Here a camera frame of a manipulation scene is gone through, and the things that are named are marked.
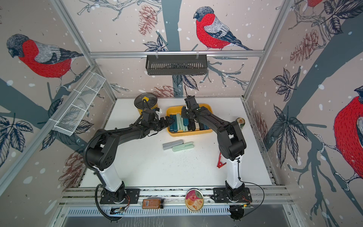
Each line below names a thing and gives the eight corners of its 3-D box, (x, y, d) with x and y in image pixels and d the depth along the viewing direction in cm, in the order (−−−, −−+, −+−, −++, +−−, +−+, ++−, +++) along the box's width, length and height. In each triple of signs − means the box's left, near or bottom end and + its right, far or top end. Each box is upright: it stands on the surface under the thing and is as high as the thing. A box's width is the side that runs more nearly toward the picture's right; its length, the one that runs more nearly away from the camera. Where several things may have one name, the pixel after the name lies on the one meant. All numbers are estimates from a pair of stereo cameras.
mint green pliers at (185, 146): (172, 152, 92) (172, 150, 90) (171, 147, 94) (171, 145, 92) (193, 147, 94) (193, 145, 92) (192, 142, 96) (192, 141, 94)
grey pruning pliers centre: (163, 150, 93) (163, 149, 91) (162, 145, 95) (162, 144, 93) (184, 145, 95) (184, 143, 93) (182, 140, 98) (182, 138, 96)
